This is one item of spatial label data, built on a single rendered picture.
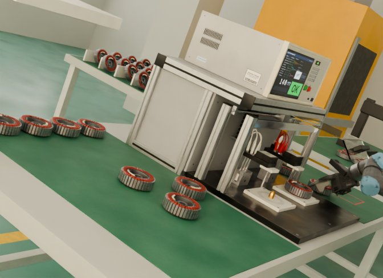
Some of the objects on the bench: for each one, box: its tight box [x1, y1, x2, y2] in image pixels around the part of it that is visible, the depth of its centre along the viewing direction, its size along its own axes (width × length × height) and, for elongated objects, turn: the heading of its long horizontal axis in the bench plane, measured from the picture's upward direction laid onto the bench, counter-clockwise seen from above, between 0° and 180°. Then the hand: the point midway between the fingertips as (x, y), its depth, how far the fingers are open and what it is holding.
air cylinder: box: [257, 168, 278, 183], centre depth 223 cm, size 5×8×6 cm
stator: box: [307, 179, 332, 196], centre depth 248 cm, size 11×11×4 cm
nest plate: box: [243, 187, 296, 212], centre depth 196 cm, size 15×15×1 cm
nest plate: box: [272, 185, 320, 206], centre depth 216 cm, size 15×15×1 cm
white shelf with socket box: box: [0, 0, 123, 30], centre depth 156 cm, size 35×37×46 cm
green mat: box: [0, 129, 301, 278], centre depth 165 cm, size 94×61×1 cm, turn 176°
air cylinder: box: [231, 167, 252, 186], centre depth 203 cm, size 5×8×6 cm
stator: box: [279, 162, 292, 177], centre depth 258 cm, size 11×11×4 cm
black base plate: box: [185, 167, 360, 244], centre depth 207 cm, size 47×64×2 cm
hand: (318, 187), depth 249 cm, fingers closed on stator, 13 cm apart
